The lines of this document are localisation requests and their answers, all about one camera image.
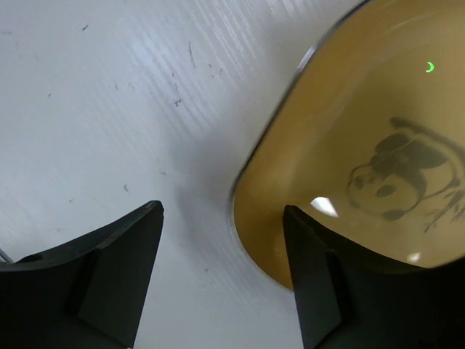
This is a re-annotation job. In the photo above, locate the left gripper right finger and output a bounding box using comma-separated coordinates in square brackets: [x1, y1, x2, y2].
[283, 206, 464, 348]

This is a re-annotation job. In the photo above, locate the yellow square plate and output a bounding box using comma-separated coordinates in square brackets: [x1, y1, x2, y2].
[232, 1, 464, 288]

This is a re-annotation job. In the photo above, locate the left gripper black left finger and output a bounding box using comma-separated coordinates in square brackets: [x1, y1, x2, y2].
[1, 201, 163, 348]

